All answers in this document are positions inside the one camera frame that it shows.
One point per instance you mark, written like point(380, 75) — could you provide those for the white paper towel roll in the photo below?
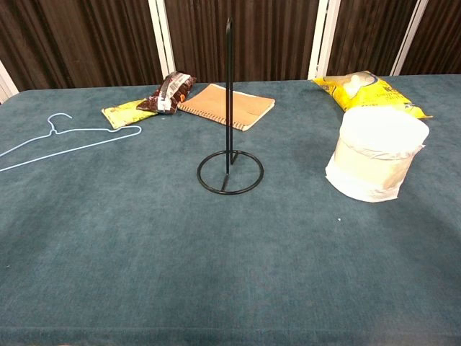
point(374, 158)

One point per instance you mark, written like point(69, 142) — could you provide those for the brown spiral notebook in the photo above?
point(212, 102)

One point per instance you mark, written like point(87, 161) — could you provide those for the dark brown snack packet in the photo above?
point(169, 94)

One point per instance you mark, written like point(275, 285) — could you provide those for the teal table cloth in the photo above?
point(144, 252)

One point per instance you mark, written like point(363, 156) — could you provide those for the small yellow snack packet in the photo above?
point(124, 112)

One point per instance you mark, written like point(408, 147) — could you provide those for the large yellow snack bag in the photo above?
point(363, 92)

